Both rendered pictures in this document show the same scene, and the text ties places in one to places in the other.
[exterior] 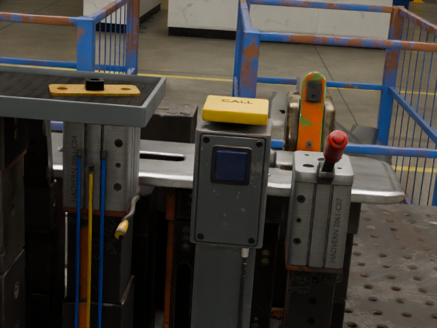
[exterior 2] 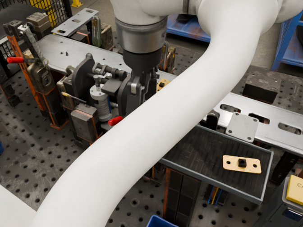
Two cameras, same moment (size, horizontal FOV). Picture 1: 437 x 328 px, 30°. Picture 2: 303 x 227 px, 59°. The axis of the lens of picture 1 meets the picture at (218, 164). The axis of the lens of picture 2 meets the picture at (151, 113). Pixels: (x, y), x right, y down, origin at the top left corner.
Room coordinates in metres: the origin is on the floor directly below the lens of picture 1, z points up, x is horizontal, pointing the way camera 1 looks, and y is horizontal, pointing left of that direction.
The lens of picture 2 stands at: (0.38, 0.18, 1.69)
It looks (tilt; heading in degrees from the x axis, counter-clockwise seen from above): 47 degrees down; 24
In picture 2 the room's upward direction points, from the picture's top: straight up
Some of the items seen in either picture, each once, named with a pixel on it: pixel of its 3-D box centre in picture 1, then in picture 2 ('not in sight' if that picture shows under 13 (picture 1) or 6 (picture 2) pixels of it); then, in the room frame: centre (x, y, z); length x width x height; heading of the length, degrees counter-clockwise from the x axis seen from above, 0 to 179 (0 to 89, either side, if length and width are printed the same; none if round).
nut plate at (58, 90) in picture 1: (94, 85); (241, 163); (0.76, 0.12, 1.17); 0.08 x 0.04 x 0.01; 105
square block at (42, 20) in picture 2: not in sight; (47, 47); (1.27, 1.19, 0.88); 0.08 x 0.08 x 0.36; 87
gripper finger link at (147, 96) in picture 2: not in sight; (150, 90); (0.83, 0.38, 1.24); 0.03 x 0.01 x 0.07; 101
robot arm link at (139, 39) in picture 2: not in sight; (141, 29); (0.76, 0.37, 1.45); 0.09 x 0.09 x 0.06
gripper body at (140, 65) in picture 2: not in sight; (142, 62); (0.76, 0.37, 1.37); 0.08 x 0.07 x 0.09; 11
